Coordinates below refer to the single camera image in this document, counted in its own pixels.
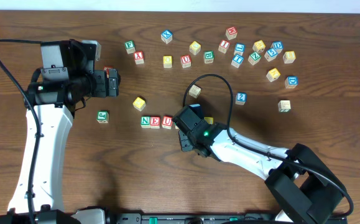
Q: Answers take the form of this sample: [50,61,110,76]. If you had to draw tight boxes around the green J wooden block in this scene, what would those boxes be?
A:
[96,111,109,123]

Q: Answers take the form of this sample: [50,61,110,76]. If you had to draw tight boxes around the red u block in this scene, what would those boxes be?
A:
[162,116,173,129]
[180,55,192,68]

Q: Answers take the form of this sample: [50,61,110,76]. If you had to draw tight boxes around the yellow S wooden block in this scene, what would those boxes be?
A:
[204,117,214,124]

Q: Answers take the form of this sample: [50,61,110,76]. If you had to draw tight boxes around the red E wooden block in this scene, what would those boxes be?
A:
[150,116,160,129]

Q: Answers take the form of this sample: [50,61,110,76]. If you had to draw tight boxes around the green N wooden block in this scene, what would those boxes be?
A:
[141,116,150,128]

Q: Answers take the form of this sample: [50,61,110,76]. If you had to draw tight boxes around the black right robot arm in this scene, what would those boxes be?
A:
[177,121,348,223]

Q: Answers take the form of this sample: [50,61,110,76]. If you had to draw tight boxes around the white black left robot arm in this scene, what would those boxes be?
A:
[0,66,121,223]

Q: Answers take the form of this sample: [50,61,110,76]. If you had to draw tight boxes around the red A wooden block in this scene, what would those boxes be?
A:
[103,66,113,78]

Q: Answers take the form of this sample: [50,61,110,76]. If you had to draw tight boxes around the yellow block lower left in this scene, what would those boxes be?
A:
[132,96,146,111]

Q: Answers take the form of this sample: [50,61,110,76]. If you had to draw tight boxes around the red Y wooden block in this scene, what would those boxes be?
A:
[134,51,144,65]

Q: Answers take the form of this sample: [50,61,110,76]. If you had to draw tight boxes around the green F wooden block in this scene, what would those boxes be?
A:
[124,40,136,54]

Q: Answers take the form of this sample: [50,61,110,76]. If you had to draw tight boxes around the yellow O side block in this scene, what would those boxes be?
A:
[188,85,201,98]

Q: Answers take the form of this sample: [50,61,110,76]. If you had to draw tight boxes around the yellow O top block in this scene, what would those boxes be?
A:
[163,55,173,68]

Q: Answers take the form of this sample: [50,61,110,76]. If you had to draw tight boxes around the blue 2 wooden block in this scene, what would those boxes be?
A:
[235,92,247,105]

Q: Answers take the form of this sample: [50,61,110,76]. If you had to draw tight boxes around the blue X wooden block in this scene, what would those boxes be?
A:
[160,30,173,44]

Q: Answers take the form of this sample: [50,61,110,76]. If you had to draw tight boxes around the green B wooden block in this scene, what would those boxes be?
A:
[203,50,215,63]

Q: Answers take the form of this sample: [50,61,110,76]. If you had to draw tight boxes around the yellow block centre top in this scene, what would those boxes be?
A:
[189,41,201,55]

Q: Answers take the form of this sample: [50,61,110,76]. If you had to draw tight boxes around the blue T wooden block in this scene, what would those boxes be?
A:
[231,54,244,68]

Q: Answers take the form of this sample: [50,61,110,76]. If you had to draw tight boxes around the green 7 wooden block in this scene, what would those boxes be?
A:
[278,100,291,113]

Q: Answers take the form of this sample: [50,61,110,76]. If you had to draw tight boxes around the red I block upper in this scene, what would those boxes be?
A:
[218,40,231,54]

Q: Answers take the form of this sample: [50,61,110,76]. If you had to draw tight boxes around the green Z wooden block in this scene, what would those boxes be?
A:
[248,52,261,65]

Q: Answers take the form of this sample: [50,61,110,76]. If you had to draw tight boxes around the blue L wooden block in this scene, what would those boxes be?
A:
[234,43,246,56]

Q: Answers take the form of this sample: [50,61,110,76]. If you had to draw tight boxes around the yellow picture wooden block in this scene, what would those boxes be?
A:
[266,68,280,82]

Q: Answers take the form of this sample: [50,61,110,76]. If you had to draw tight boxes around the red block far top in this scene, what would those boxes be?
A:
[226,27,238,40]

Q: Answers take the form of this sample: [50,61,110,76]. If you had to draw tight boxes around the blue D block near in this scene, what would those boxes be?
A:
[285,76,298,89]

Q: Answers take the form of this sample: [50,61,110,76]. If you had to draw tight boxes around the blue d block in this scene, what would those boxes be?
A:
[270,41,284,54]
[285,76,298,89]

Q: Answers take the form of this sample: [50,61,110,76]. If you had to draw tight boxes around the yellow monkey picture block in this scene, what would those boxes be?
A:
[252,40,265,54]

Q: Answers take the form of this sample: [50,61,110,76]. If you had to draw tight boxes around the blue 5 wooden block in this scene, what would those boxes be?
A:
[264,48,278,62]

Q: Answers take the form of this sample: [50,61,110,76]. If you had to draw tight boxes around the yellow 8 wooden block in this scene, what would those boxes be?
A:
[283,51,296,64]

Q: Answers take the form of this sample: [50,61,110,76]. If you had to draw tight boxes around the blue D block far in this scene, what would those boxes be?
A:
[270,41,284,54]

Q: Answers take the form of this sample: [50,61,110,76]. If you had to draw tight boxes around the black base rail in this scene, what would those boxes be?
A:
[108,213,277,224]

